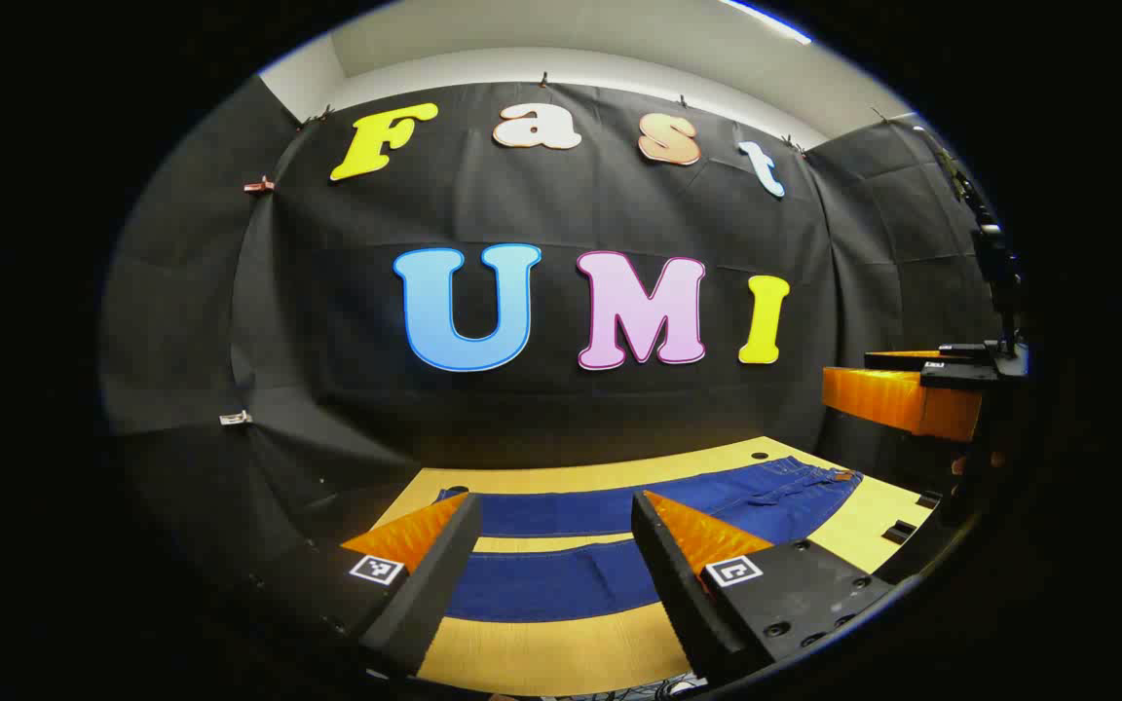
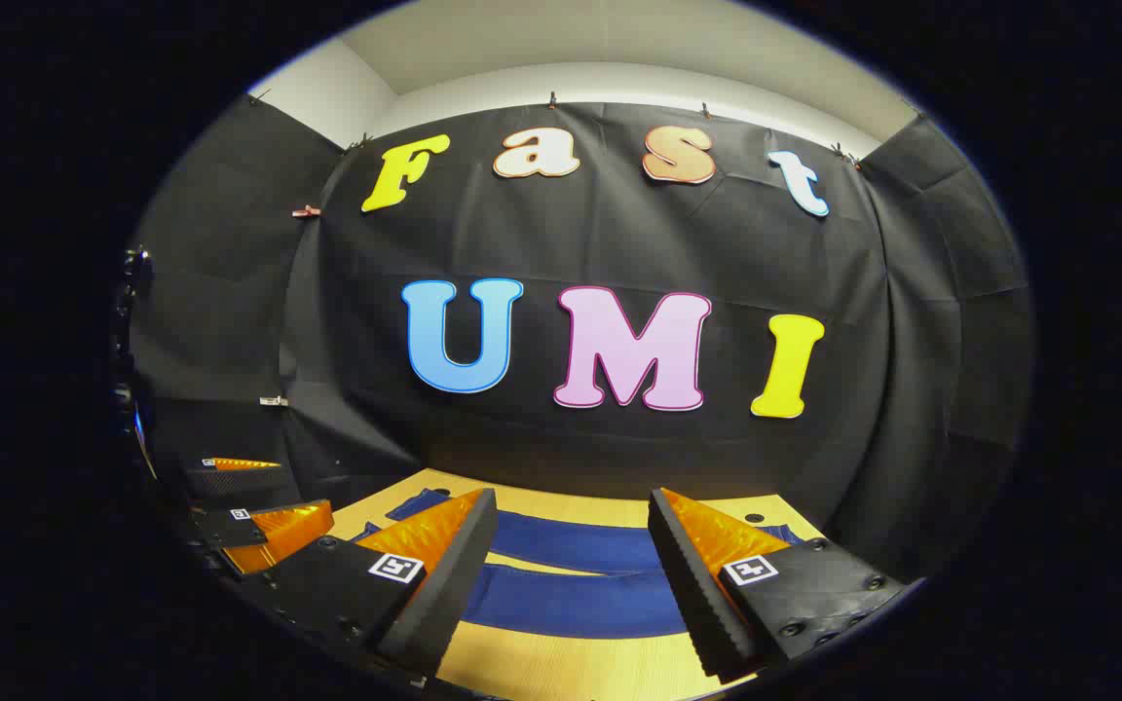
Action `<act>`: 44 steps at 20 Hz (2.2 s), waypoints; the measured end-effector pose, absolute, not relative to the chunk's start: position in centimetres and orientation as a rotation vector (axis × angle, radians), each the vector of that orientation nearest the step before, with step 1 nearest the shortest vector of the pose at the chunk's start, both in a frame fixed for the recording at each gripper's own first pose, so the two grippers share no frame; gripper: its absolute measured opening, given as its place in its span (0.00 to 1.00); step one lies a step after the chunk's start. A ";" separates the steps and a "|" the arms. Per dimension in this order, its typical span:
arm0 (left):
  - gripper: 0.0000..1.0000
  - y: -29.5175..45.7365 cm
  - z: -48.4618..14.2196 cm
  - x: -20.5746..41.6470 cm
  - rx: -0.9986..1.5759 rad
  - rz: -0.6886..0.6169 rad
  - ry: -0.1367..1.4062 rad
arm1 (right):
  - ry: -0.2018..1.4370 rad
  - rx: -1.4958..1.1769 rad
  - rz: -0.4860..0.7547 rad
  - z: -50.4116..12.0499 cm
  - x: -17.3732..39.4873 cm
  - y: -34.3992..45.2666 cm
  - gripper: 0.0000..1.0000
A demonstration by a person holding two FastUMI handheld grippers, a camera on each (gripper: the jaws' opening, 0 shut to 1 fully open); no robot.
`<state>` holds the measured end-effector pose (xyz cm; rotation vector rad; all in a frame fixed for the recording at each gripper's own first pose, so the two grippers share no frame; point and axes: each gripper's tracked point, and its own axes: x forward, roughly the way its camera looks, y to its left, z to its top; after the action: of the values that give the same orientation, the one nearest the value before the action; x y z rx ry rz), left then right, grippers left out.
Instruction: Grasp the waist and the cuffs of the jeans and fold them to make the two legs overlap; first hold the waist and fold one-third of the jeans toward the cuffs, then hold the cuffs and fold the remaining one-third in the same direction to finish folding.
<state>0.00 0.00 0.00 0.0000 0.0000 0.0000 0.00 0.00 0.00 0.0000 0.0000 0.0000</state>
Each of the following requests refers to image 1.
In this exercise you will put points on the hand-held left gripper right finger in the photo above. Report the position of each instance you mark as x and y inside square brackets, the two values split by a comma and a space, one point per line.
[663, 565]

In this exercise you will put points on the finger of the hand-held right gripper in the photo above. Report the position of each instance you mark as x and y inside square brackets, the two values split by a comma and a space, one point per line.
[912, 359]
[882, 399]

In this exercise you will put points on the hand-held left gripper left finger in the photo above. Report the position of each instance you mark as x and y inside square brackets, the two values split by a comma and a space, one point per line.
[439, 574]

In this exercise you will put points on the blue jeans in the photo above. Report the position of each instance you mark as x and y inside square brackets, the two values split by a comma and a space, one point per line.
[542, 584]

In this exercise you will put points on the black table edge block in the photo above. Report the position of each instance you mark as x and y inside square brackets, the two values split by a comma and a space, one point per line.
[900, 532]
[928, 499]

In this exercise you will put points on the silver cloth clip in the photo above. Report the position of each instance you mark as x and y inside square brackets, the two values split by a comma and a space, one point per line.
[235, 418]

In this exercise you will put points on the black backdrop cloth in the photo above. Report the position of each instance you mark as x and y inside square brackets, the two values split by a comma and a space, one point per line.
[327, 321]

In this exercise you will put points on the red cloth clip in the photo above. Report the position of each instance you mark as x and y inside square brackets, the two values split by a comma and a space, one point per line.
[259, 185]

